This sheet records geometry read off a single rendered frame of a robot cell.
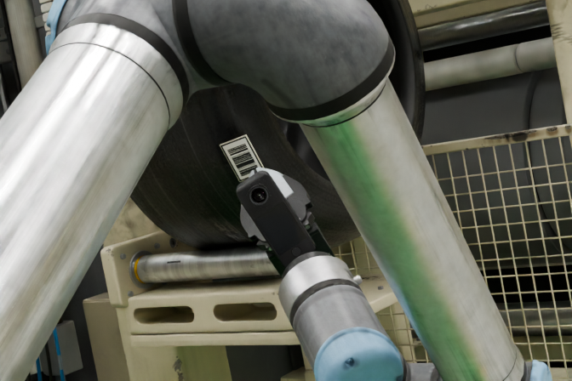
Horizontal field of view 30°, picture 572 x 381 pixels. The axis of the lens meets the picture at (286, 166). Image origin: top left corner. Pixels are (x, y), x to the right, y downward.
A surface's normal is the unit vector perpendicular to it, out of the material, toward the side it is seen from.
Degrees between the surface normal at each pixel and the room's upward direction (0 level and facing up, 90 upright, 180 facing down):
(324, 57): 106
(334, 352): 53
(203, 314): 90
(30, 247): 74
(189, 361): 90
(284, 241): 97
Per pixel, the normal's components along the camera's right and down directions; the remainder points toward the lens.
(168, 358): -0.61, 0.16
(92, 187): 0.83, -0.15
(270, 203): 0.06, 0.17
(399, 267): -0.33, 0.72
